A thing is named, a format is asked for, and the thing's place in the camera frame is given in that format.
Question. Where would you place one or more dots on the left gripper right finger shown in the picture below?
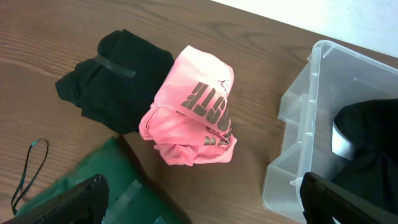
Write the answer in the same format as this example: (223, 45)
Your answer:
(326, 202)

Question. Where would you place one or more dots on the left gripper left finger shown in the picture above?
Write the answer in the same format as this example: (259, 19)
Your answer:
(84, 203)

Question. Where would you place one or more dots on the folded black garment with tape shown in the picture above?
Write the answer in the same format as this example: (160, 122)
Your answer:
(117, 86)

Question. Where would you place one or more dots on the dark green folded garment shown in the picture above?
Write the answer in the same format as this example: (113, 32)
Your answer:
(132, 196)

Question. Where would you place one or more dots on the large black garment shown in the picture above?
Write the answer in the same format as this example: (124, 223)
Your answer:
(371, 128)

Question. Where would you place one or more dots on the clear plastic storage bin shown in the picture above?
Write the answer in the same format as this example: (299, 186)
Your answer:
(335, 76)

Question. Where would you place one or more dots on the pink folded printed t-shirt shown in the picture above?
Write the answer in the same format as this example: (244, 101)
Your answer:
(189, 120)

